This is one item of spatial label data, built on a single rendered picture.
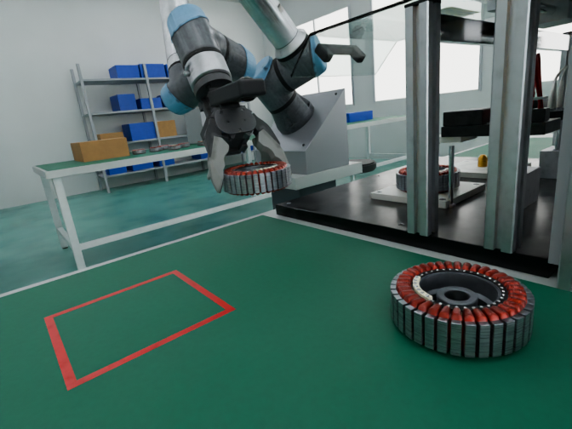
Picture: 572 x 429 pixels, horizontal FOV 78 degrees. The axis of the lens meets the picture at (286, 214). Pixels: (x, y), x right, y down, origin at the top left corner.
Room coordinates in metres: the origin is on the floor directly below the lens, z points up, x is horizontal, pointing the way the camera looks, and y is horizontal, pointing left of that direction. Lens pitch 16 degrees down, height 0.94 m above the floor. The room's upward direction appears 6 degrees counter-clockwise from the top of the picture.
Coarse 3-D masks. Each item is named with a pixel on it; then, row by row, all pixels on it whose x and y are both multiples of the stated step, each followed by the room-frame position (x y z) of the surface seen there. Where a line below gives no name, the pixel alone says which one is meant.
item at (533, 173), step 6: (528, 168) 0.54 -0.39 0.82; (534, 168) 0.54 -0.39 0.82; (540, 168) 0.54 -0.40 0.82; (528, 174) 0.51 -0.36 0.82; (534, 174) 0.53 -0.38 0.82; (540, 174) 0.54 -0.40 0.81; (528, 180) 0.51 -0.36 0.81; (534, 180) 0.53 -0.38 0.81; (528, 186) 0.51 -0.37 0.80; (534, 186) 0.53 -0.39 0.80; (528, 192) 0.51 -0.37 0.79; (534, 192) 0.53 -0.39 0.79; (528, 198) 0.51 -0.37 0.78; (534, 198) 0.53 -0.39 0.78; (528, 204) 0.52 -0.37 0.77
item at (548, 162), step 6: (546, 150) 0.69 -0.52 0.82; (552, 150) 0.68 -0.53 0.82; (558, 150) 0.67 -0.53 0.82; (540, 156) 0.69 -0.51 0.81; (546, 156) 0.68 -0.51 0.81; (552, 156) 0.67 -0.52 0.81; (558, 156) 0.66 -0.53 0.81; (540, 162) 0.68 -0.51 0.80; (546, 162) 0.68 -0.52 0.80; (552, 162) 0.67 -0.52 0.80; (546, 168) 0.68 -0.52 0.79; (552, 168) 0.67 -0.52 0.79; (546, 174) 0.67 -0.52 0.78; (552, 174) 0.67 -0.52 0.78
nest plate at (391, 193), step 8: (464, 184) 0.65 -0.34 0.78; (472, 184) 0.65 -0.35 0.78; (480, 184) 0.64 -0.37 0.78; (376, 192) 0.66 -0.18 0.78; (384, 192) 0.65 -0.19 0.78; (392, 192) 0.65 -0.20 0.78; (400, 192) 0.64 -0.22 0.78; (440, 192) 0.61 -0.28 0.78; (456, 192) 0.60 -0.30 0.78; (464, 192) 0.59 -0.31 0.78; (472, 192) 0.61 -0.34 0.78; (392, 200) 0.63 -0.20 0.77; (400, 200) 0.62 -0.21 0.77; (440, 200) 0.56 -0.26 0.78; (448, 200) 0.56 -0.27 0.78; (456, 200) 0.57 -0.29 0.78
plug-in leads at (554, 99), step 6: (564, 66) 0.70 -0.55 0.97; (558, 72) 0.69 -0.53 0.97; (564, 72) 0.72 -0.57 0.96; (552, 84) 0.71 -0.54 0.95; (552, 90) 0.69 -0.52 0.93; (558, 90) 0.72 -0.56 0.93; (552, 96) 0.69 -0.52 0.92; (558, 96) 0.72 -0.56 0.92; (552, 102) 0.69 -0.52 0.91; (558, 102) 0.71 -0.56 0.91; (552, 108) 0.69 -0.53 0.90; (558, 108) 0.71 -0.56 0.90
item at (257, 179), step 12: (228, 168) 0.59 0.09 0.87; (240, 168) 0.59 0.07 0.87; (252, 168) 0.60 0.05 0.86; (264, 168) 0.54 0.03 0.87; (276, 168) 0.54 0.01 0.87; (288, 168) 0.55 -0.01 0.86; (228, 180) 0.53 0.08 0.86; (240, 180) 0.53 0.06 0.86; (252, 180) 0.52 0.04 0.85; (264, 180) 0.52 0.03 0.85; (276, 180) 0.53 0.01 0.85; (288, 180) 0.55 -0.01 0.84; (228, 192) 0.54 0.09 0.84; (240, 192) 0.52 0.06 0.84; (252, 192) 0.52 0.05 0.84; (264, 192) 0.52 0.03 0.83
